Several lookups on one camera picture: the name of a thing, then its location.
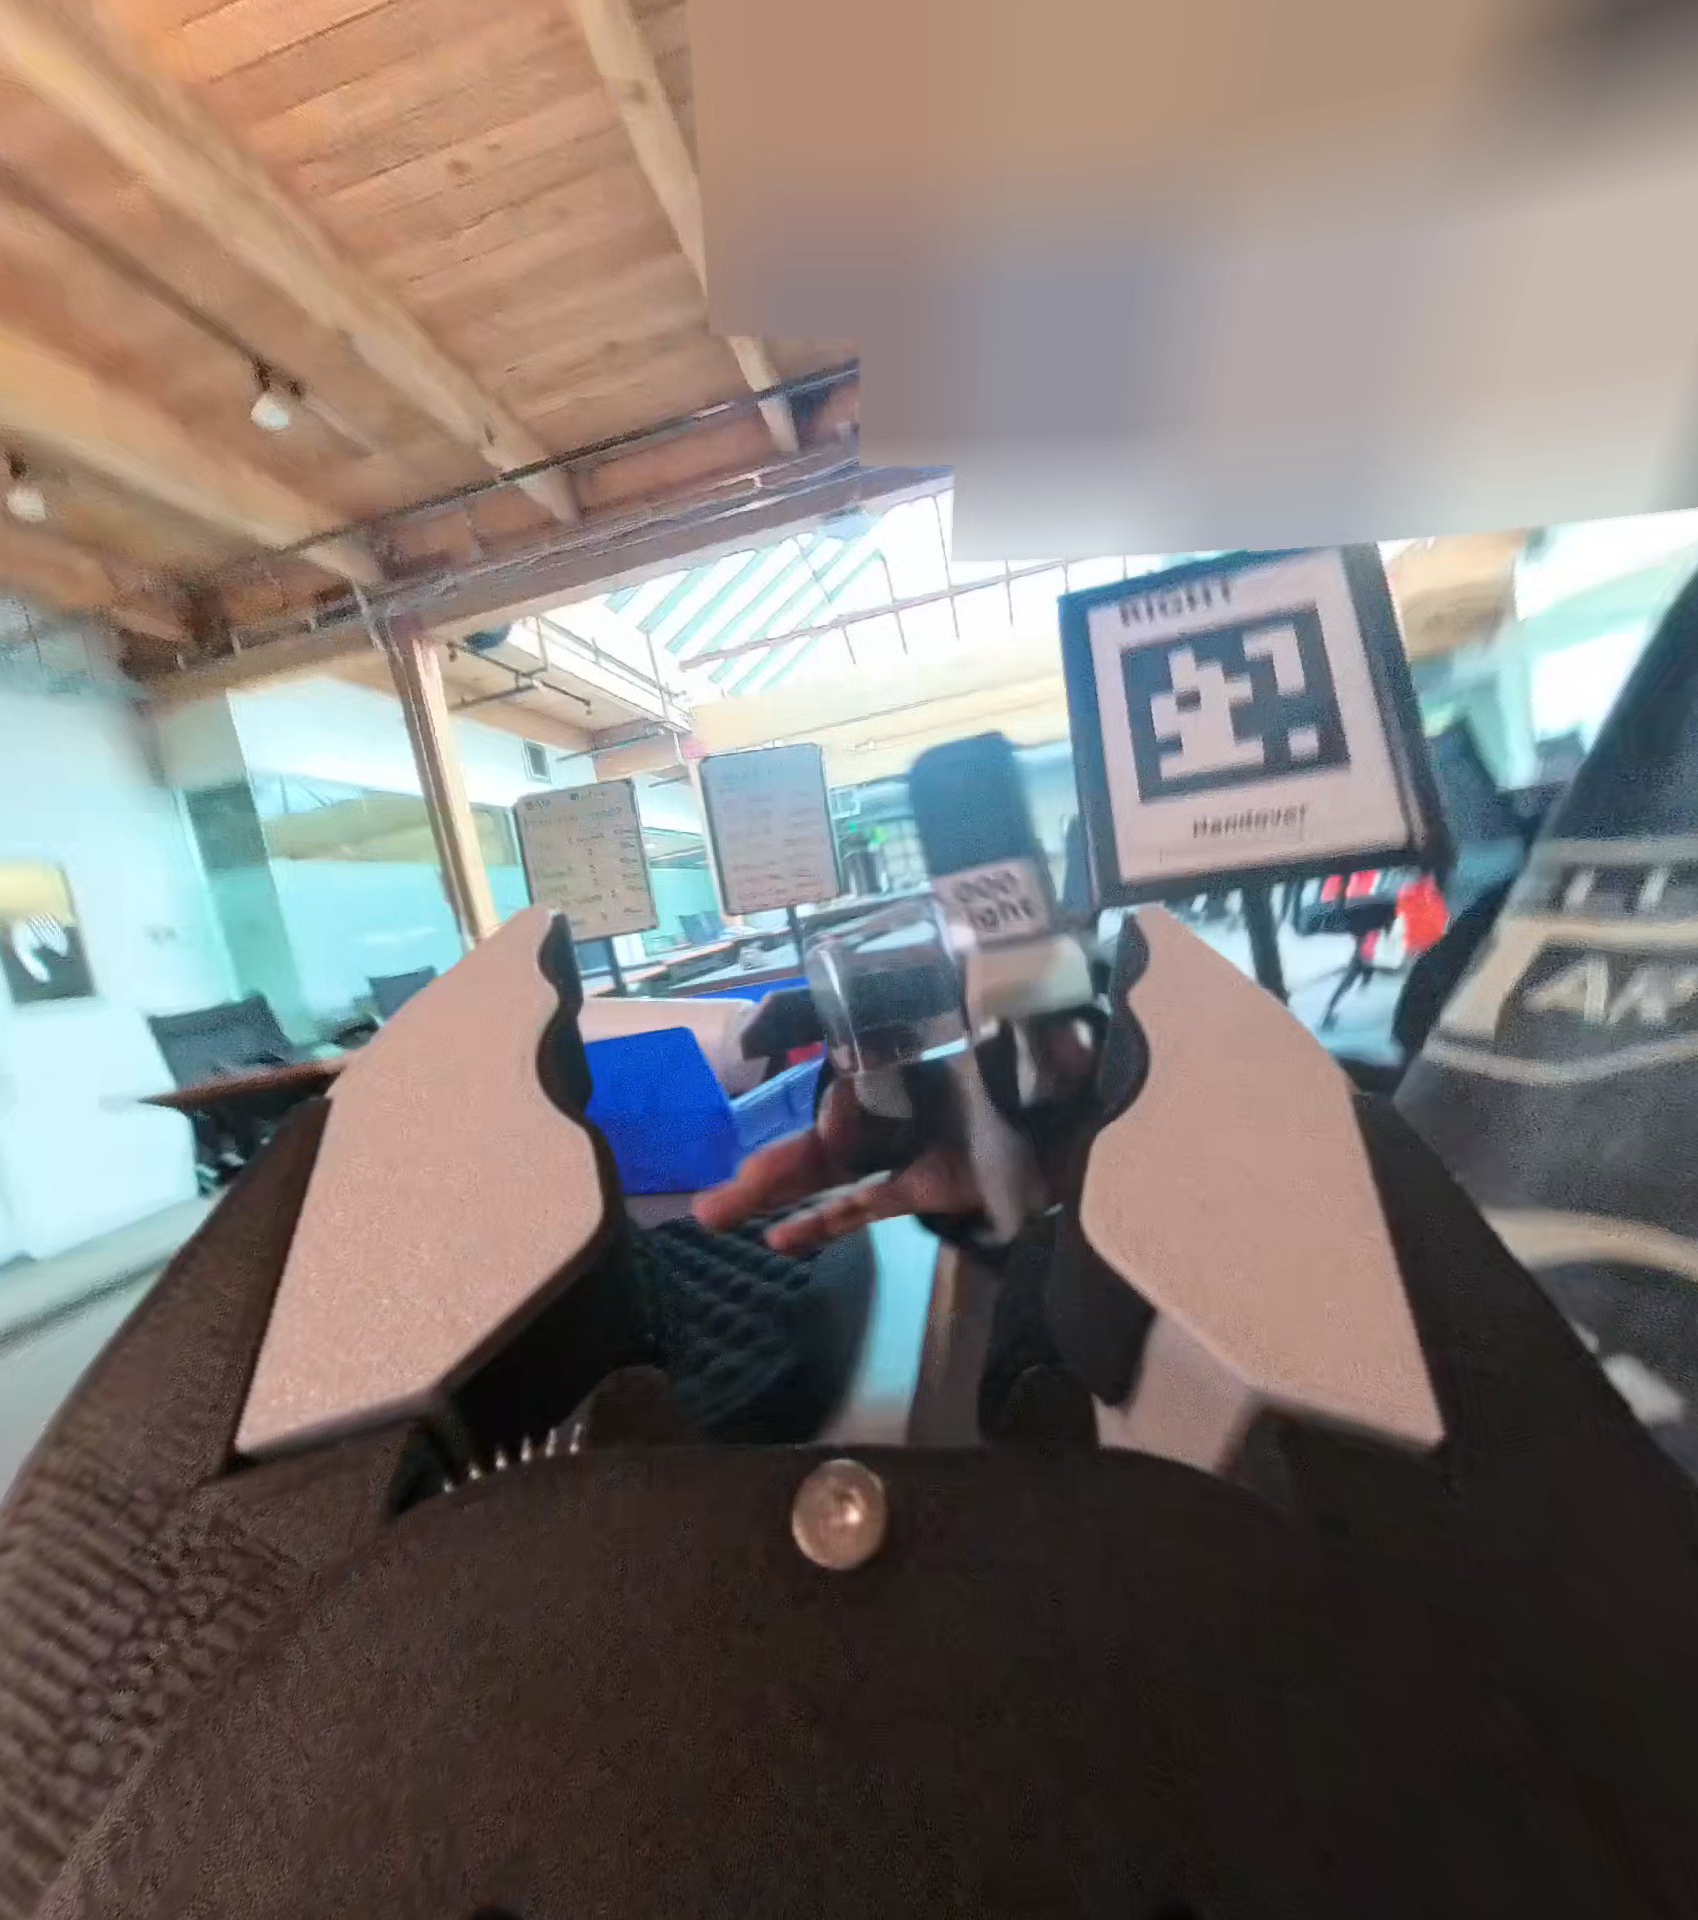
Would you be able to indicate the black mesh chair back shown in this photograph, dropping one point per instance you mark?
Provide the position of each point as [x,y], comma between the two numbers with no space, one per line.
[745,1321]

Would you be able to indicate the blue plastic bin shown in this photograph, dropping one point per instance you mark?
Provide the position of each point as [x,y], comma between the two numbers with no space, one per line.
[782,1103]
[661,1110]

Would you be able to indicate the person's right hand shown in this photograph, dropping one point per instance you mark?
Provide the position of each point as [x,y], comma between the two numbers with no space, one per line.
[805,1180]

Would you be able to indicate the wooden support post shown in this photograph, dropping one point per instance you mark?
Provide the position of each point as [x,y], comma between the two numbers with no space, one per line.
[444,781]

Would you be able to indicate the red office chair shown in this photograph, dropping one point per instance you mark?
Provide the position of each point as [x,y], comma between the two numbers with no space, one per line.
[1411,914]

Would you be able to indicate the framed wall picture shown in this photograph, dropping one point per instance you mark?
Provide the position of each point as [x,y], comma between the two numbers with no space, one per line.
[34,933]

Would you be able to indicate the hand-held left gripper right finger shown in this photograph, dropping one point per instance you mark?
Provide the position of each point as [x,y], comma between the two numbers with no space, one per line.
[1239,1187]

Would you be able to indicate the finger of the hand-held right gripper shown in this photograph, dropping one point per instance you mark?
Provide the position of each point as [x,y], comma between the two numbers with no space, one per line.
[1038,992]

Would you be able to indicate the grey and cream printed sweater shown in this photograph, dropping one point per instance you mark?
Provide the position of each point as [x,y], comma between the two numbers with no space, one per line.
[1614,974]

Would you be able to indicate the black office chair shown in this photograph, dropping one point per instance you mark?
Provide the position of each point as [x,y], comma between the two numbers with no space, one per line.
[219,1051]

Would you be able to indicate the whiteboard on stand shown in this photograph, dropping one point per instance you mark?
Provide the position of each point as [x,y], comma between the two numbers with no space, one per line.
[588,859]
[772,829]

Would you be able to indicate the wooden desk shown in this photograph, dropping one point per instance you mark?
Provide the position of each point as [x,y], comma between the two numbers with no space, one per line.
[251,1083]

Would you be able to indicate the ceiling spot lamp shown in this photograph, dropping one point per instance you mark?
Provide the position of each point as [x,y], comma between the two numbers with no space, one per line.
[272,405]

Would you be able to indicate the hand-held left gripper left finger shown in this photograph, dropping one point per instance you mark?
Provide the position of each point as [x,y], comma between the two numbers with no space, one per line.
[444,1169]

